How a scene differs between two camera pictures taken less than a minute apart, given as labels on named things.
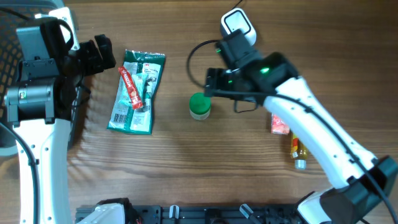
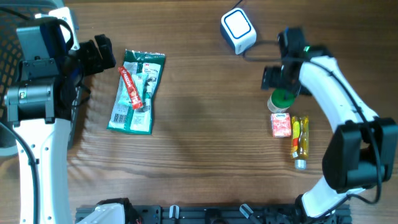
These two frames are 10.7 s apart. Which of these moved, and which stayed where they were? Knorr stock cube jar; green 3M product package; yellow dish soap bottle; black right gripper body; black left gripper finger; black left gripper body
Moved: black right gripper body; Knorr stock cube jar
Stayed: green 3M product package; black left gripper finger; black left gripper body; yellow dish soap bottle
